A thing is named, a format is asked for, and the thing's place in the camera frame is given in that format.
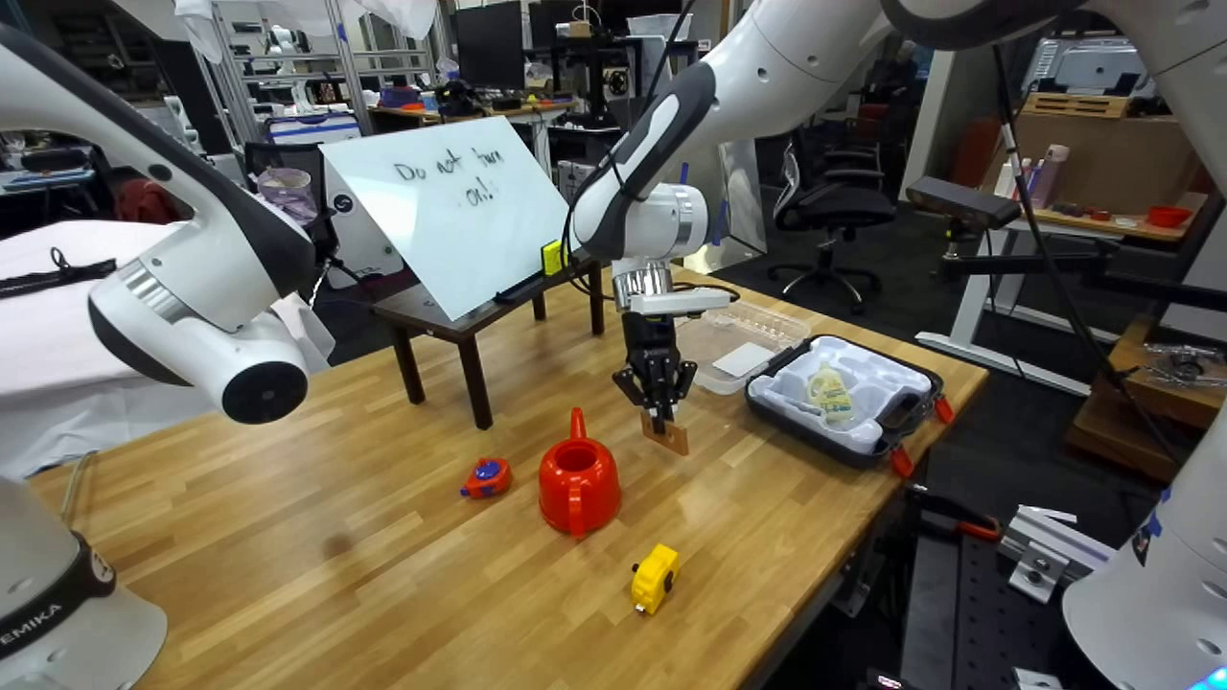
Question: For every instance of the red handled clamp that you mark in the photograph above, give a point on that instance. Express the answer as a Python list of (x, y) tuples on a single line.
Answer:
[(969, 521)]

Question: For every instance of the white robot arm left foreground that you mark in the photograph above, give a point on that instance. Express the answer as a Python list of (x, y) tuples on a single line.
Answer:
[(197, 309)]

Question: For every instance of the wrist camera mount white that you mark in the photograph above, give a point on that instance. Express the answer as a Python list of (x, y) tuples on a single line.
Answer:
[(672, 305)]

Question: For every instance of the black marker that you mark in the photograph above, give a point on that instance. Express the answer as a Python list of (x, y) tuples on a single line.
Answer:
[(523, 291)]

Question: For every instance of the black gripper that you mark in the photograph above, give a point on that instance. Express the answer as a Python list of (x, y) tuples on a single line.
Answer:
[(654, 369)]

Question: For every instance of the black office chair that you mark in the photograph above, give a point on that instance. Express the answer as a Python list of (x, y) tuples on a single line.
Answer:
[(831, 189)]

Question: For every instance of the black white tool box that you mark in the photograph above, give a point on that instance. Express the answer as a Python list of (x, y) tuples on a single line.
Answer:
[(891, 402)]

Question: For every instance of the yellow sticky note pad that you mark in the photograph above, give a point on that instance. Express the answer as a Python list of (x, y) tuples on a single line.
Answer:
[(553, 259)]

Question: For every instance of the white robot base right foreground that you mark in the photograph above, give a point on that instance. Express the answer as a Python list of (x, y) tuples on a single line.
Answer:
[(1157, 614)]

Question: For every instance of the dark small wooden table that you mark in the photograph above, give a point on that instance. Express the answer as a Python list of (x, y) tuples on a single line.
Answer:
[(416, 316)]

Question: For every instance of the yellow tape measure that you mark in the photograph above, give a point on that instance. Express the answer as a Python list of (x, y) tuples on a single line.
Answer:
[(654, 578)]

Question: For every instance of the aluminium bracket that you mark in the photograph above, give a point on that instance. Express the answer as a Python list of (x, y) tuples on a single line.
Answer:
[(1047, 550)]

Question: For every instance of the brown wooden block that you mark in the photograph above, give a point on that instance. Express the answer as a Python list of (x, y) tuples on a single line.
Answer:
[(672, 438)]

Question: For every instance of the clear plastic tool box lid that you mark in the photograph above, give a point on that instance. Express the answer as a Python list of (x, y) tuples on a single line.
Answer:
[(733, 342)]

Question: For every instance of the white board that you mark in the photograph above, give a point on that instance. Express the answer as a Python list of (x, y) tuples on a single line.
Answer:
[(465, 204)]

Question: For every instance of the white robot arm moving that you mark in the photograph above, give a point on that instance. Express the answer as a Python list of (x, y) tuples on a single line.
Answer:
[(785, 62)]

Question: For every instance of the red blue tape measure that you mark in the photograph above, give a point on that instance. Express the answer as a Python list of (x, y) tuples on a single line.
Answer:
[(488, 476)]

